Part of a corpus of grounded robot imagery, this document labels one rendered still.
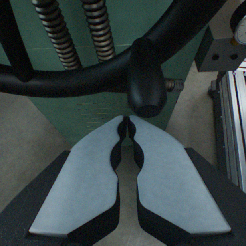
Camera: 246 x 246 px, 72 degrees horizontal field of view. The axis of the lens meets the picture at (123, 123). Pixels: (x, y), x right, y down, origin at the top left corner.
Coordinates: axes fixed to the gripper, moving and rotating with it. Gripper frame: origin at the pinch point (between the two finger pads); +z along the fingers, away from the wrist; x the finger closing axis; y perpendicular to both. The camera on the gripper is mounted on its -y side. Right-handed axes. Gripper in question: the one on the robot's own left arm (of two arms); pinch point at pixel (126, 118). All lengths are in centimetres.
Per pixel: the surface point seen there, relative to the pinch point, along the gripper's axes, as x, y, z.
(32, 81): -9.1, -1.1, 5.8
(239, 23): 16.0, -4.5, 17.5
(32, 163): -48, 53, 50
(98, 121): -11, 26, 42
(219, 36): 16.1, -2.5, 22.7
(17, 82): -10.4, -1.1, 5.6
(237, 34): 16.8, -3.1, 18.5
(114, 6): -1.6, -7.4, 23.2
